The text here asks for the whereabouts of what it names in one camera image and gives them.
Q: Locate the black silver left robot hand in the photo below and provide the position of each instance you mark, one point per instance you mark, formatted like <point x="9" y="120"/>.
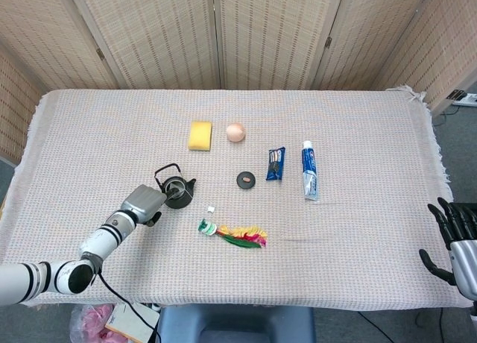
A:
<point x="143" y="203"/>

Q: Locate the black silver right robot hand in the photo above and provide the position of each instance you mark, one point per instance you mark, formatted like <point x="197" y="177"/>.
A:
<point x="464" y="257"/>

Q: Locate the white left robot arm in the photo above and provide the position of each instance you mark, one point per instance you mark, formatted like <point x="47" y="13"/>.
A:
<point x="100" y="240"/>

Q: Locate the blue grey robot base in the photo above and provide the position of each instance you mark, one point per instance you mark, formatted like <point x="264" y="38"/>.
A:
<point x="238" y="326"/>

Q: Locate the black teapot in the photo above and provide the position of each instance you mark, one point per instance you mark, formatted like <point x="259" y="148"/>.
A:
<point x="182" y="199"/>

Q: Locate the black teapot lid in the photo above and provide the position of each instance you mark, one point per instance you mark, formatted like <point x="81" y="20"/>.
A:
<point x="246" y="180"/>

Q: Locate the pink plastic bag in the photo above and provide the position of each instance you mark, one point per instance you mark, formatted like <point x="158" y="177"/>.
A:
<point x="87" y="326"/>

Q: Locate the yellow sponge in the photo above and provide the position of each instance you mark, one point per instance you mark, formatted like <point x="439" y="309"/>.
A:
<point x="200" y="135"/>

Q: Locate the colourful feather shuttlecock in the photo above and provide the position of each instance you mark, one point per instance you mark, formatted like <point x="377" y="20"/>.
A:
<point x="238" y="236"/>

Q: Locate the peach coloured ball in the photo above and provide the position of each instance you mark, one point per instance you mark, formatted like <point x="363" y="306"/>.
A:
<point x="236" y="132"/>

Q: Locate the white notebook with orange edge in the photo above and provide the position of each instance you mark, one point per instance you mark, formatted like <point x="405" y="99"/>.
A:
<point x="132" y="322"/>

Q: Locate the blue cookie packet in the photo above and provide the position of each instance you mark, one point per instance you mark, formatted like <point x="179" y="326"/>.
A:
<point x="275" y="164"/>

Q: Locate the white power strip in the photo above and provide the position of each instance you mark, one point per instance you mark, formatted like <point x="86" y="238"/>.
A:
<point x="466" y="98"/>

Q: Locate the waffle weave tablecloth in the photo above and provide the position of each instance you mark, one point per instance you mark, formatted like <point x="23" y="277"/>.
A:
<point x="298" y="246"/>

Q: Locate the blue white toothpaste tube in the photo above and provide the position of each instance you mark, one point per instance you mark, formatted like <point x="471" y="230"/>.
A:
<point x="310" y="169"/>

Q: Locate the woven folding screen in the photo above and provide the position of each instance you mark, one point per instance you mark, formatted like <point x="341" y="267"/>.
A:
<point x="261" y="33"/>

